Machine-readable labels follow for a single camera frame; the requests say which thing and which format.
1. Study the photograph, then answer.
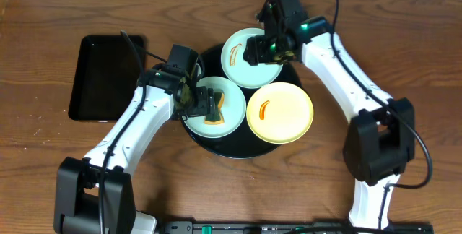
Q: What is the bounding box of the orange green scrub sponge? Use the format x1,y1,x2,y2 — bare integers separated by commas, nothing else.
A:
204,92,225,125

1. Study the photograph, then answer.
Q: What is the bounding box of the mint plate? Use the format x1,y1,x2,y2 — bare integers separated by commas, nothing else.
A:
186,77,246,138
221,28,282,89

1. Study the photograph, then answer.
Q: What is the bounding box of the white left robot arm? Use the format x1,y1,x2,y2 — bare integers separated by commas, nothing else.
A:
53,45,215,234

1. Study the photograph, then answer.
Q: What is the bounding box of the black rectangular water tray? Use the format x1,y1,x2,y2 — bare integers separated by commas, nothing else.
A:
68,35,140,121

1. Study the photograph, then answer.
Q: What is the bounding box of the yellow plate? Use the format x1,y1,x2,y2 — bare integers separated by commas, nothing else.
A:
246,82,314,144

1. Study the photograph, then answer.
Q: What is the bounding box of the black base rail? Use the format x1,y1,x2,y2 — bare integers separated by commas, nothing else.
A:
154,221,435,234

